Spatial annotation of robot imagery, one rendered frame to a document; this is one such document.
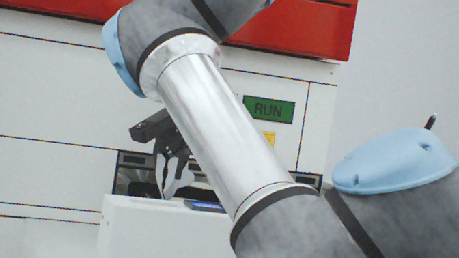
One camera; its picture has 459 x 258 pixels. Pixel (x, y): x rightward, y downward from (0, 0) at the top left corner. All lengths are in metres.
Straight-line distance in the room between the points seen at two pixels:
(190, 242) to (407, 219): 0.41
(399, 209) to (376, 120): 2.74
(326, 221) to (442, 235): 0.11
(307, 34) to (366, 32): 1.75
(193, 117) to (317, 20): 0.84
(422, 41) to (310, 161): 1.84
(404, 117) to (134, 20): 2.59
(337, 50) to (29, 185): 0.69
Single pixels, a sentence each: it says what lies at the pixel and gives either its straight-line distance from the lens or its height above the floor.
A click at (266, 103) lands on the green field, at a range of 1.89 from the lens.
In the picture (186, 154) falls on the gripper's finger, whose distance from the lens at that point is 1.68.
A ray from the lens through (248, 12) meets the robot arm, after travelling 1.21.
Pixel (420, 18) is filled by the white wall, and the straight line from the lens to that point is 3.71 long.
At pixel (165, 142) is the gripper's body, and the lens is 1.71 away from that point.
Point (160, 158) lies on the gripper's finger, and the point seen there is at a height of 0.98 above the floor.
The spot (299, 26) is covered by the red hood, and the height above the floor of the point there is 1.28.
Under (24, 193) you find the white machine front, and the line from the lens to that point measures 1.83.
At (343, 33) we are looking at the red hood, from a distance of 1.90.
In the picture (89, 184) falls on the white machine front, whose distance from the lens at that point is 1.83.
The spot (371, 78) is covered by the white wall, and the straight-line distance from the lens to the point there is 3.62.
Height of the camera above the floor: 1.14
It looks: 3 degrees down
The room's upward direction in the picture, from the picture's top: 9 degrees clockwise
